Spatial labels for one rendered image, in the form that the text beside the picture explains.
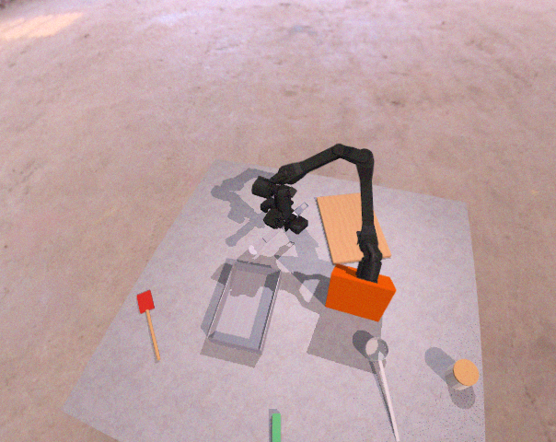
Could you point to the grey rectangular roasting tin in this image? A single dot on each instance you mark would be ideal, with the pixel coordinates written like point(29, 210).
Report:
point(245, 309)

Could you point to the red spatula with wooden handle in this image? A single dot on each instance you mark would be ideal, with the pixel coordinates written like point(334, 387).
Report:
point(145, 302)

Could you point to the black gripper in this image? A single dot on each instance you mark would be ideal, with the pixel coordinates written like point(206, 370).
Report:
point(296, 223)

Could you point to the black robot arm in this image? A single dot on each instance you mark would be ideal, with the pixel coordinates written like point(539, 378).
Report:
point(370, 265)

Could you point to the white long-handled ladle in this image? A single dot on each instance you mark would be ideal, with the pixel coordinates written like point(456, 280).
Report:
point(376, 350)

